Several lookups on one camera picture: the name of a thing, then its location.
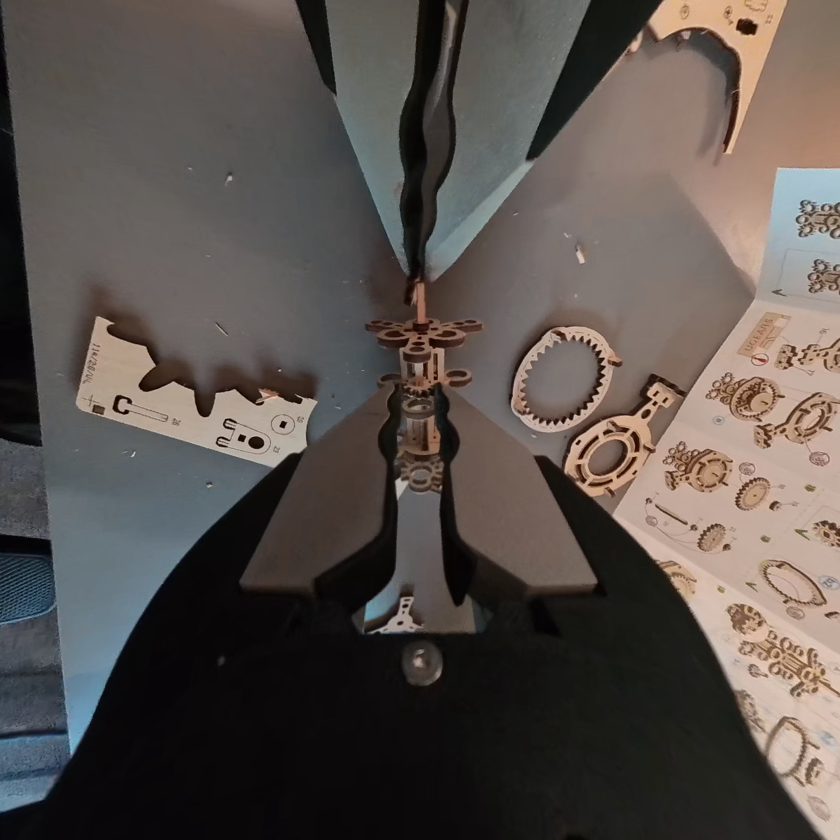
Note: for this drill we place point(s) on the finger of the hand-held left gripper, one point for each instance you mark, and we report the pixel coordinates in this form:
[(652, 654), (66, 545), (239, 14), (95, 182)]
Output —
[(367, 79), (505, 85)]

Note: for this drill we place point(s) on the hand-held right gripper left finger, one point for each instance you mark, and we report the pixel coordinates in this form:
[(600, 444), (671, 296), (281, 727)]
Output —
[(308, 518)]

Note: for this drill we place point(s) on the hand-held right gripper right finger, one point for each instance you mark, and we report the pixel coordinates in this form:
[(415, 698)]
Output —
[(518, 518)]

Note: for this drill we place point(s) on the wooden gear model assembly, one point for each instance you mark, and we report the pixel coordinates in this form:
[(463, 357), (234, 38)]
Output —
[(420, 334)]

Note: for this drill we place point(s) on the pale wooden piece with holes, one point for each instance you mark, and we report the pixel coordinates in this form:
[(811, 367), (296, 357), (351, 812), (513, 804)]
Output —
[(399, 617)]

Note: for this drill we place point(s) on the punched plywood part sheet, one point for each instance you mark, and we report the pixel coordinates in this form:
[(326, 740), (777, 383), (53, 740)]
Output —
[(170, 420)]

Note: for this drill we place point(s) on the paper instruction sheet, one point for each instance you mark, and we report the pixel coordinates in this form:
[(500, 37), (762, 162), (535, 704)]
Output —
[(735, 459)]

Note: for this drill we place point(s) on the plywood sheet with arched cutout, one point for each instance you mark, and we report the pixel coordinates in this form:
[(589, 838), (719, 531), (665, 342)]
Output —
[(754, 52)]

